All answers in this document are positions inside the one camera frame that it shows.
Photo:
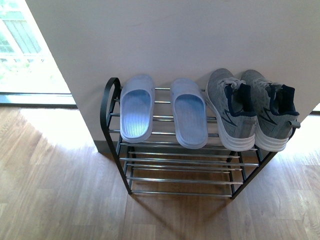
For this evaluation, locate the grey knit sneaker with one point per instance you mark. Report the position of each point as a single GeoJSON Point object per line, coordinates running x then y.
{"type": "Point", "coordinates": [230, 100]}
{"type": "Point", "coordinates": [276, 113]}

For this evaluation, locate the light blue slide slipper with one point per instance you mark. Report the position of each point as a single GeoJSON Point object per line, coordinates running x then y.
{"type": "Point", "coordinates": [189, 113]}
{"type": "Point", "coordinates": [137, 100]}

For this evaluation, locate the black metal shoe rack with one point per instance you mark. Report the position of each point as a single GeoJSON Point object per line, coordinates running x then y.
{"type": "Point", "coordinates": [160, 165]}

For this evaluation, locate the dark window frame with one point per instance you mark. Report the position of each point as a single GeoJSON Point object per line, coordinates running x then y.
{"type": "Point", "coordinates": [34, 100]}

